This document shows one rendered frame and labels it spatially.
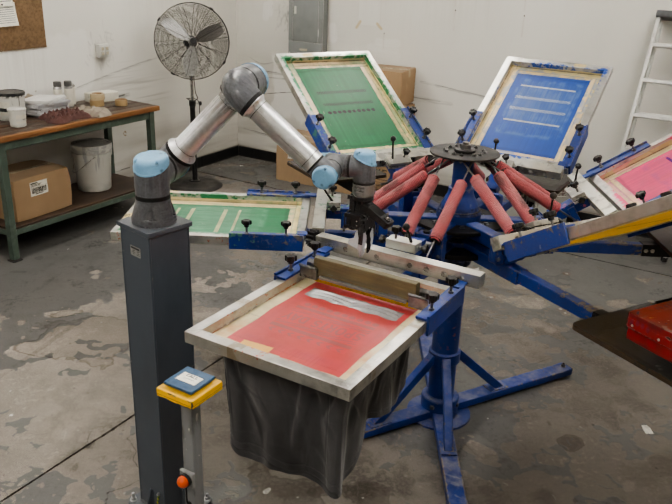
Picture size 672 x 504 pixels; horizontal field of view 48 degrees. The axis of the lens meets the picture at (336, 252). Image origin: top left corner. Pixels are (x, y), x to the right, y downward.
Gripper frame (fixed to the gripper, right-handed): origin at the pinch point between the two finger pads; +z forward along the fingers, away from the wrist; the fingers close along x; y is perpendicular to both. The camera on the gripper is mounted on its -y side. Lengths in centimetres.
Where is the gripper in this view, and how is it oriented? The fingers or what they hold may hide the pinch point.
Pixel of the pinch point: (366, 252)
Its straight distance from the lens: 257.7
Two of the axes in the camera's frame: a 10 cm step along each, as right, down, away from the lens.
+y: -8.7, -2.1, 4.5
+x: -5.0, 3.1, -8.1
